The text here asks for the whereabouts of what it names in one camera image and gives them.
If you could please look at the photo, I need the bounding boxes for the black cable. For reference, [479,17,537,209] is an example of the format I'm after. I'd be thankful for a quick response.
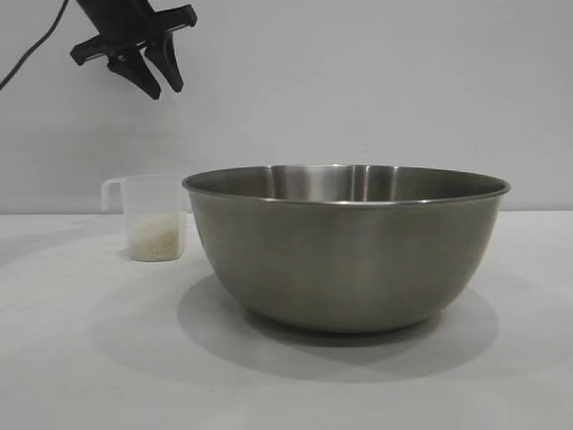
[0,0,73,90]

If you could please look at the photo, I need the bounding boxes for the translucent plastic measuring cup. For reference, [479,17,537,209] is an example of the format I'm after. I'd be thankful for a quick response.
[100,174,189,262]

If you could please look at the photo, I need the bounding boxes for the white rice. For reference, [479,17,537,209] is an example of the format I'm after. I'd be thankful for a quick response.
[128,211,187,262]

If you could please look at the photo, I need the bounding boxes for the stainless steel mixing bowl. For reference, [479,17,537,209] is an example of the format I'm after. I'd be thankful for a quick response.
[181,163,512,335]

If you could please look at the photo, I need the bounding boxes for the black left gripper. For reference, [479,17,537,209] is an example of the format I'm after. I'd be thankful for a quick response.
[69,0,199,101]

